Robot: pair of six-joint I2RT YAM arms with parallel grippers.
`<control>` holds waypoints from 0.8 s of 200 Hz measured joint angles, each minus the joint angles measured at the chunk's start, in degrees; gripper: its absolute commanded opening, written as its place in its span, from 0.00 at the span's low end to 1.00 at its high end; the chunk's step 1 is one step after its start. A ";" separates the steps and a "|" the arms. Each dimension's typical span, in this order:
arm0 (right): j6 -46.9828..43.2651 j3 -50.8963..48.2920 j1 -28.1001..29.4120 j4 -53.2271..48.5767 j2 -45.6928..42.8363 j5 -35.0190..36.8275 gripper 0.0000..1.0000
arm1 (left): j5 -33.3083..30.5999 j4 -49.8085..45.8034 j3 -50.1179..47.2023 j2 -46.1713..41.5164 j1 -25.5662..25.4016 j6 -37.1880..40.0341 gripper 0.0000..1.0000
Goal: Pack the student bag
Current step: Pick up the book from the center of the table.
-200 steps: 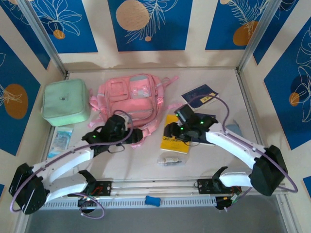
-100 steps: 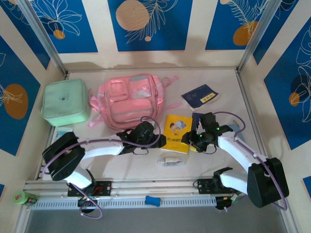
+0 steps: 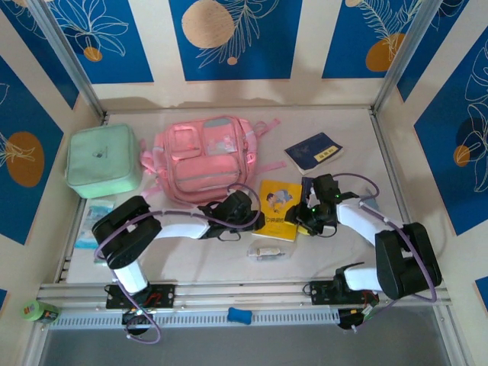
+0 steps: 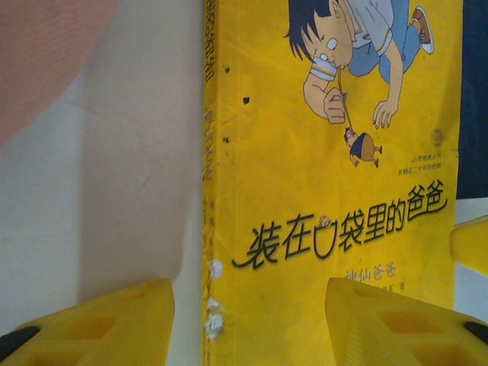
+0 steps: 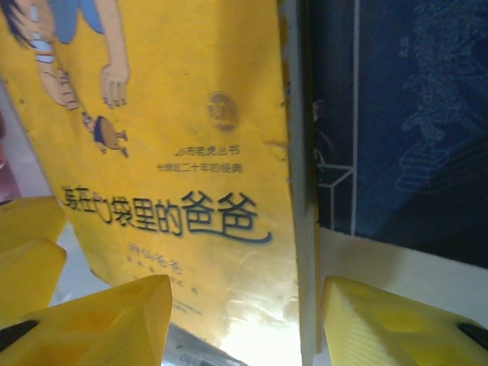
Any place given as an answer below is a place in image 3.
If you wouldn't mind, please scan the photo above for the yellow paperback book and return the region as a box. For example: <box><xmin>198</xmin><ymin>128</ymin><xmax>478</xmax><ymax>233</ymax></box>
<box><xmin>251</xmin><ymin>178</ymin><xmax>303</xmax><ymax>243</ymax></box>

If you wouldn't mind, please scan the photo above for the dark navy notebook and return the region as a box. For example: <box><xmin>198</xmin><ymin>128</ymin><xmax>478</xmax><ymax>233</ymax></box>
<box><xmin>300</xmin><ymin>175</ymin><xmax>319</xmax><ymax>207</ymax></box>

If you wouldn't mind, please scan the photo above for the blue book with yellow label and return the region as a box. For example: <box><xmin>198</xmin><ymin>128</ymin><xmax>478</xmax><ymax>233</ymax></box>
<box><xmin>284</xmin><ymin>132</ymin><xmax>345</xmax><ymax>175</ymax></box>

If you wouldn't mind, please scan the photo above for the pink student backpack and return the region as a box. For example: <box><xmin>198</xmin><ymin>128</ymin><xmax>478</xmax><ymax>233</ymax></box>
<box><xmin>139</xmin><ymin>115</ymin><xmax>287</xmax><ymax>207</ymax></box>

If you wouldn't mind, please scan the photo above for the mint green lunch bag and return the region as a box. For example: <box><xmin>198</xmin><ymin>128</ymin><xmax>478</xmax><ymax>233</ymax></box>
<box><xmin>65</xmin><ymin>122</ymin><xmax>139</xmax><ymax>199</ymax></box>

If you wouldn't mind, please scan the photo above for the clear plastic pencil pouch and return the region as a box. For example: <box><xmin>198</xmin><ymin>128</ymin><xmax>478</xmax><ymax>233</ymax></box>
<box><xmin>246</xmin><ymin>239</ymin><xmax>299</xmax><ymax>264</ymax></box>

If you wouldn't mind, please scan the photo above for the grey flat pouch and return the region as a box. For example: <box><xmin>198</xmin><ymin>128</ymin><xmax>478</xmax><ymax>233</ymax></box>
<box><xmin>360</xmin><ymin>187</ymin><xmax>382</xmax><ymax>210</ymax></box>

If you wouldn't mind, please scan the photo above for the blue bone-shaped object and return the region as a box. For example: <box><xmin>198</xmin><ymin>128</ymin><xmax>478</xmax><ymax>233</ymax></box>
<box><xmin>226</xmin><ymin>307</ymin><xmax>252</xmax><ymax>326</ymax></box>

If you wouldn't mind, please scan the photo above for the blue white tissue packet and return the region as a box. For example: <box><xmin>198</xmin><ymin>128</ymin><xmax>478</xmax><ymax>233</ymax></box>
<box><xmin>73</xmin><ymin>201</ymin><xmax>115</xmax><ymax>251</ymax></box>

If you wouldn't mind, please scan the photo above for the dark green roll orange label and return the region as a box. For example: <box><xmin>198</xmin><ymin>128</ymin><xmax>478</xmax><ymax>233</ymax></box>
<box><xmin>37</xmin><ymin>303</ymin><xmax>63</xmax><ymax>326</ymax></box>

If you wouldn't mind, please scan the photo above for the light green tape roll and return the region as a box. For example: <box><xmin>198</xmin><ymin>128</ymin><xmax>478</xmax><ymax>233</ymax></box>
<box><xmin>19</xmin><ymin>299</ymin><xmax>43</xmax><ymax>323</ymax></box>

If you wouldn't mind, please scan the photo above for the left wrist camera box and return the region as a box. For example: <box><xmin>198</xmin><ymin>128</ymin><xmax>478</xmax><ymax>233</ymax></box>
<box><xmin>220</xmin><ymin>189</ymin><xmax>253</xmax><ymax>219</ymax></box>

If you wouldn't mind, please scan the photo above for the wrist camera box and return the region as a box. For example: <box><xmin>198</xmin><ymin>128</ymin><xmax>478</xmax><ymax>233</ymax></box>
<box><xmin>312</xmin><ymin>174</ymin><xmax>341</xmax><ymax>204</ymax></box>
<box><xmin>220</xmin><ymin>189</ymin><xmax>253</xmax><ymax>219</ymax></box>

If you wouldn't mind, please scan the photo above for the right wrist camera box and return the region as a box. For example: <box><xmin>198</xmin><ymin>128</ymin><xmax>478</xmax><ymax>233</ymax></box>
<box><xmin>312</xmin><ymin>174</ymin><xmax>341</xmax><ymax>204</ymax></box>

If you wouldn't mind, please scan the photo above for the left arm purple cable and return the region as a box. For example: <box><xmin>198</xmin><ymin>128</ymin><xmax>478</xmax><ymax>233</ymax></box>
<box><xmin>93</xmin><ymin>182</ymin><xmax>264</xmax><ymax>345</ymax></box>

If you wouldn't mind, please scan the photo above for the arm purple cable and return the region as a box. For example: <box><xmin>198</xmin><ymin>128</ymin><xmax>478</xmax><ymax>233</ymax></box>
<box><xmin>93</xmin><ymin>182</ymin><xmax>264</xmax><ymax>345</ymax></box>
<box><xmin>333</xmin><ymin>172</ymin><xmax>439</xmax><ymax>335</ymax></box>

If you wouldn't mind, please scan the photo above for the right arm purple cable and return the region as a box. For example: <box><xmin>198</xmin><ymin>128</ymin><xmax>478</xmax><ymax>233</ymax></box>
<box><xmin>333</xmin><ymin>172</ymin><xmax>439</xmax><ymax>335</ymax></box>

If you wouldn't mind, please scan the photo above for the aluminium table edge rail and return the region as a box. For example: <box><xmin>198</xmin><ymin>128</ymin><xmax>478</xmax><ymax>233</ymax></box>
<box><xmin>37</xmin><ymin>276</ymin><xmax>453</xmax><ymax>306</ymax></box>

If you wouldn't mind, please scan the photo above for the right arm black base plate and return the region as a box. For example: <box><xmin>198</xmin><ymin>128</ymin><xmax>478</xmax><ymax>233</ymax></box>
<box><xmin>309</xmin><ymin>281</ymin><xmax>380</xmax><ymax>306</ymax></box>

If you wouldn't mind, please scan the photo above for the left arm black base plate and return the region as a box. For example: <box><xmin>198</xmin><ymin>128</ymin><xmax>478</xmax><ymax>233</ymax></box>
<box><xmin>105</xmin><ymin>284</ymin><xmax>176</xmax><ymax>310</ymax></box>

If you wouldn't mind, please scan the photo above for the grey slotted cable duct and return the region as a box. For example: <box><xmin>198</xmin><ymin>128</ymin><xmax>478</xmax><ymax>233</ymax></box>
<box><xmin>49</xmin><ymin>309</ymin><xmax>342</xmax><ymax>329</ymax></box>

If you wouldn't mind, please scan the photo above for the black cable connector box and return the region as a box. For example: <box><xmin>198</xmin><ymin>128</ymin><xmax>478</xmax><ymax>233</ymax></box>
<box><xmin>120</xmin><ymin>307</ymin><xmax>156</xmax><ymax>339</ymax></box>
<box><xmin>337</xmin><ymin>307</ymin><xmax>368</xmax><ymax>333</ymax></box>

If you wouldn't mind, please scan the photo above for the aluminium frame post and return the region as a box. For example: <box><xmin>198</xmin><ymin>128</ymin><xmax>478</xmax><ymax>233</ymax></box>
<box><xmin>28</xmin><ymin>0</ymin><xmax>108</xmax><ymax>117</ymax></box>
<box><xmin>371</xmin><ymin>0</ymin><xmax>445</xmax><ymax>114</ymax></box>

